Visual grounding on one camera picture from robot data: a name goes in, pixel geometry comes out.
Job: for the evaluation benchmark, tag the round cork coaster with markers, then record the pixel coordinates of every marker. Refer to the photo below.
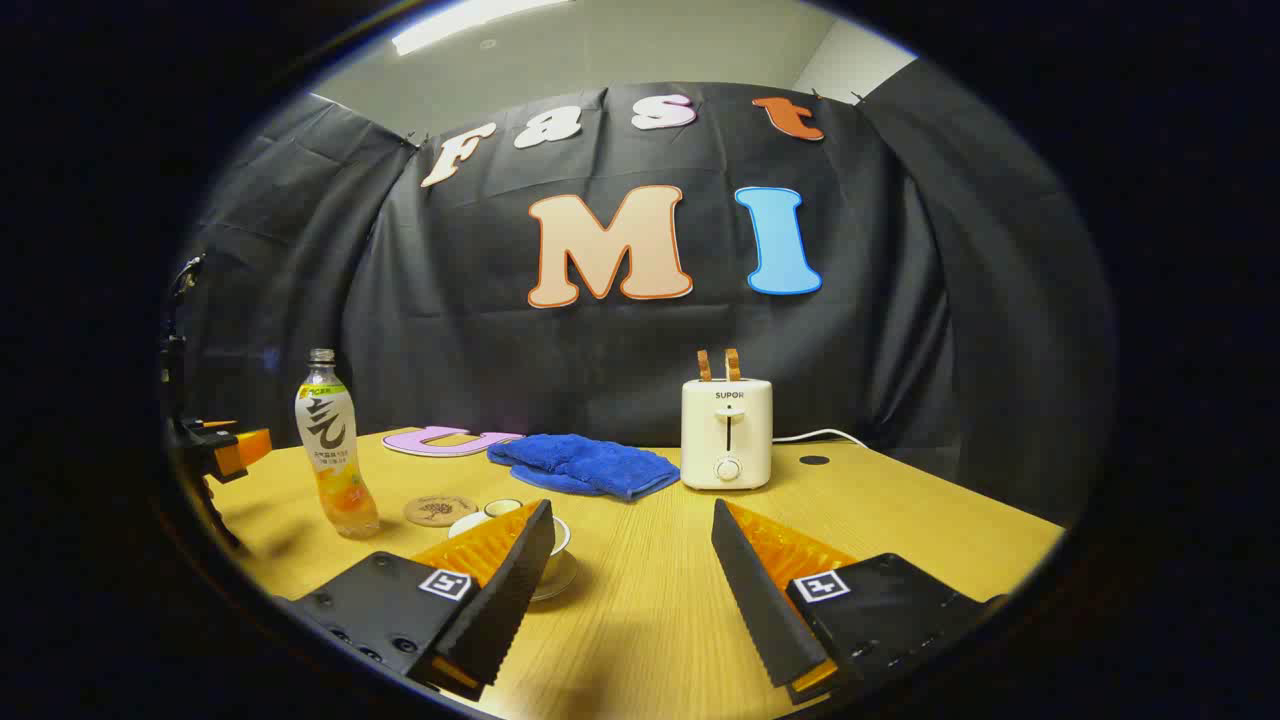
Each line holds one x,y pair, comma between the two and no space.
440,510

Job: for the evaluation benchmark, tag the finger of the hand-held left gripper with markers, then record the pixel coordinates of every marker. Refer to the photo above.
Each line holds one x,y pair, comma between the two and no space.
245,448

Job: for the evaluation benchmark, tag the white ceramic saucer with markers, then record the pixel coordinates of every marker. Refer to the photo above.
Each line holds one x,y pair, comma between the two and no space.
562,585

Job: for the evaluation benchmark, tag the blue folded towel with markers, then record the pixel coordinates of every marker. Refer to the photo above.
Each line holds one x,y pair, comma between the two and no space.
590,465

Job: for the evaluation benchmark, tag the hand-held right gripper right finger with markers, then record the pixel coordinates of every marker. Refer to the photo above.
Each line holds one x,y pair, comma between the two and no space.
760,600

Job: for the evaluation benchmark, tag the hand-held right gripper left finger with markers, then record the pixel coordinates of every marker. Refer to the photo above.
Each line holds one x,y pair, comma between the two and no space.
510,590

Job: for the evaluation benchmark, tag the cream white toaster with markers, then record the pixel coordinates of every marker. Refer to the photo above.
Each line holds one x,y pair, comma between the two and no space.
727,435

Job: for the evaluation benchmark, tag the brown toast slice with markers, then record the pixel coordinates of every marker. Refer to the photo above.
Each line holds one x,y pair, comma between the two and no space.
733,365
704,366

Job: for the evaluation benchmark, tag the black backdrop cloth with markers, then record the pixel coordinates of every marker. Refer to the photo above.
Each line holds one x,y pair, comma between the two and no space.
880,300

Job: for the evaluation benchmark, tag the purple letter cutout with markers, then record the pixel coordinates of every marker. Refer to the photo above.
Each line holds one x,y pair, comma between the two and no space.
440,442

